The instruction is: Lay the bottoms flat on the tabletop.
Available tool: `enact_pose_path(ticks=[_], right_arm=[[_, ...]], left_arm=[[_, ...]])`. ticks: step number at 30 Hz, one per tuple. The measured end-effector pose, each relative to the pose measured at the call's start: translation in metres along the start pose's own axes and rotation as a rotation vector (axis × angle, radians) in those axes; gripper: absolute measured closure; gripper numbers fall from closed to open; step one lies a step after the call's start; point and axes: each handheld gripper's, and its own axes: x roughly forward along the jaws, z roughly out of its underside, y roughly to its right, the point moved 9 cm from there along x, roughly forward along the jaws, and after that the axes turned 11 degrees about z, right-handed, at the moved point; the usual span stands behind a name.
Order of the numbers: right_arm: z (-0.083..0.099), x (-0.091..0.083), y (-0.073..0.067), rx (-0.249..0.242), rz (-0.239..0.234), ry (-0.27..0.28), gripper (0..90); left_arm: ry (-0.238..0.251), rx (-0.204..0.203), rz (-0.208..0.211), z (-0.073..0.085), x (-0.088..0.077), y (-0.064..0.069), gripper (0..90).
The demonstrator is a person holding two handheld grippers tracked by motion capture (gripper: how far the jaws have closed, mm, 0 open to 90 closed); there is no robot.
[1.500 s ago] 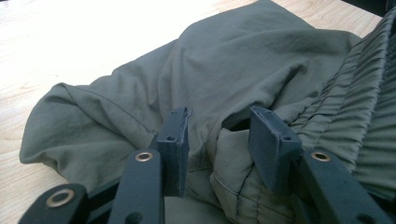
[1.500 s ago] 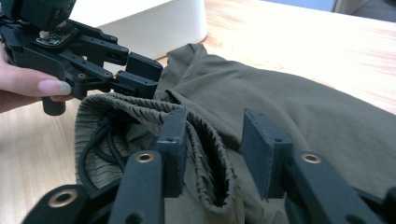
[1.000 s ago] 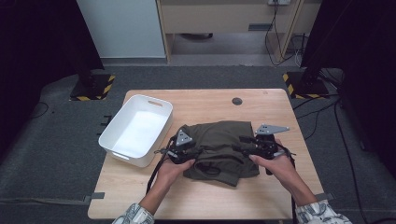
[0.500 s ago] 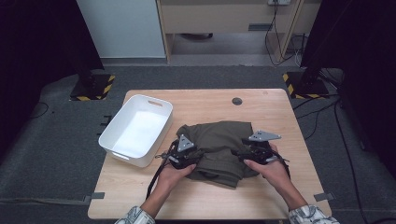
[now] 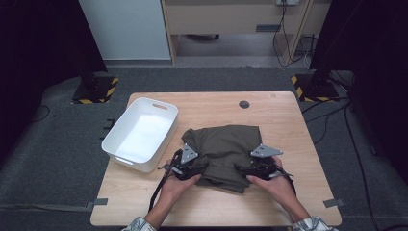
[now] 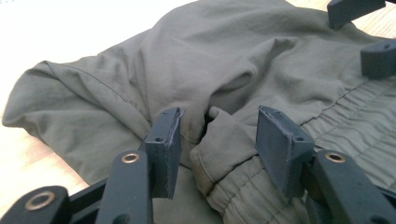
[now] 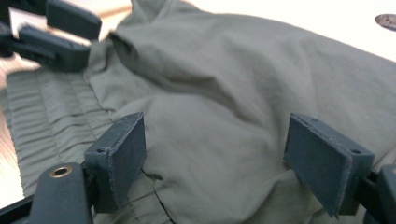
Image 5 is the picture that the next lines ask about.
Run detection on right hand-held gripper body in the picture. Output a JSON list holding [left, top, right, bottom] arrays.
[[249, 143, 286, 181]]

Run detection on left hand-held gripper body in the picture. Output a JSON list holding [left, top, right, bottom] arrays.
[[171, 143, 207, 182]]

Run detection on olive green shorts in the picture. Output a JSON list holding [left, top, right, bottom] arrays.
[[181, 124, 263, 194]]

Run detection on white plastic bin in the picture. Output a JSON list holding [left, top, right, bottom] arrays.
[[101, 96, 179, 173]]

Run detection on person's right hand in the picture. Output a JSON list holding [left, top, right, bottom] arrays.
[[246, 157, 302, 213]]

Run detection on person's left hand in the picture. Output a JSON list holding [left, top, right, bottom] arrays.
[[157, 172, 203, 212]]

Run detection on grey tape strip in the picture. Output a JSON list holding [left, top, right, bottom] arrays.
[[322, 198, 345, 209], [86, 197, 109, 210]]

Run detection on black tape marks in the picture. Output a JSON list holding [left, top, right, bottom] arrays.
[[99, 118, 115, 141]]

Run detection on black stand with striped base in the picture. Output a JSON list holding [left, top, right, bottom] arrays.
[[71, 61, 119, 105], [291, 72, 341, 103]]

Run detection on light wooden desk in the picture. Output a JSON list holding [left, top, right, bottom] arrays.
[[160, 0, 331, 65]]

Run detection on white cabinet panel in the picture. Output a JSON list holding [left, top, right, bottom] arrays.
[[79, 0, 171, 61]]

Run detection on dark curtain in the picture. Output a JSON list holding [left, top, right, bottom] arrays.
[[309, 0, 408, 186], [0, 0, 109, 167]]

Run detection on right hand-held gripper cable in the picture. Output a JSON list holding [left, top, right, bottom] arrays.
[[277, 167, 297, 196]]

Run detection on hand-held gripper cable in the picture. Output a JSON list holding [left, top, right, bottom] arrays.
[[277, 167, 297, 196], [148, 150, 182, 213]]

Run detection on left hand-held gripper cable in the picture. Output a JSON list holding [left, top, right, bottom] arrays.
[[148, 150, 182, 213]]

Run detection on long black floor cable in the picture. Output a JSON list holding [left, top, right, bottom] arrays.
[[344, 105, 377, 231]]

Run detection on white cable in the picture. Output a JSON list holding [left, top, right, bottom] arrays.
[[302, 47, 313, 69]]

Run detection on short black floor cable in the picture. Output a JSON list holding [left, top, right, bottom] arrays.
[[32, 105, 51, 123]]

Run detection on black power cable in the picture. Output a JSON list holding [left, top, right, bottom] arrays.
[[272, 2, 309, 69]]

